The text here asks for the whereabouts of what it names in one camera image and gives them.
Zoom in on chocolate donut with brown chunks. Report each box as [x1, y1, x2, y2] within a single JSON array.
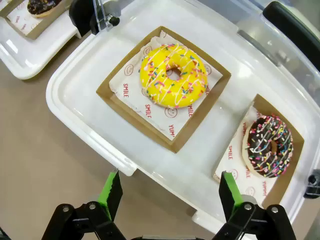
[[26, 0, 63, 18]]

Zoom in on black lid hinge bracket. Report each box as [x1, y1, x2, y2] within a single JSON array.
[[68, 0, 121, 38], [303, 169, 320, 199]]

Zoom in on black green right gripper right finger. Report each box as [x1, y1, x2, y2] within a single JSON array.
[[212, 170, 297, 240]]

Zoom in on white smile print paper liner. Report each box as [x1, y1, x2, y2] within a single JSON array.
[[108, 29, 224, 141], [212, 106, 276, 201], [6, 0, 58, 36]]

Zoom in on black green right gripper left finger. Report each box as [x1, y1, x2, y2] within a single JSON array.
[[41, 168, 127, 240]]

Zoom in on large white display case base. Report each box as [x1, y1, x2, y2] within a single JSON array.
[[45, 0, 320, 231]]

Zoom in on large clear display case lid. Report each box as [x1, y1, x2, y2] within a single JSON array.
[[92, 0, 320, 181]]

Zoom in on small white display case base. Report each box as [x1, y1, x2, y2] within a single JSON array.
[[0, 0, 83, 81]]

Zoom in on brown cardboard donut tray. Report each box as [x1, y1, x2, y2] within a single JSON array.
[[212, 93, 305, 210], [0, 0, 73, 41], [95, 25, 232, 154]]

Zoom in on long black lid handle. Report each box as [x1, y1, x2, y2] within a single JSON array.
[[262, 1, 320, 55]]

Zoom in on yellow sprinkled donut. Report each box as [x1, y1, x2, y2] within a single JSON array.
[[139, 43, 209, 109]]

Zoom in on chocolate donut with coloured sprinkles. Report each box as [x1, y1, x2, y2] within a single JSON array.
[[241, 114, 294, 179]]

